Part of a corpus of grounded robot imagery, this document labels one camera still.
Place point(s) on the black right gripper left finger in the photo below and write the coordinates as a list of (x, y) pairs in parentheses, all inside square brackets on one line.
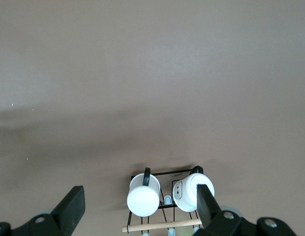
[(66, 216)]

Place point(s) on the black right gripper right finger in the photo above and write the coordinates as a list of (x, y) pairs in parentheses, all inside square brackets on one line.
[(211, 216)]

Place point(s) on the white mug with face label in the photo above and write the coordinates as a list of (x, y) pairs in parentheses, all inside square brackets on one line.
[(187, 194)]

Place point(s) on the grey rack hook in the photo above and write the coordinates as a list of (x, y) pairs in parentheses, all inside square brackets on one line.
[(168, 199)]

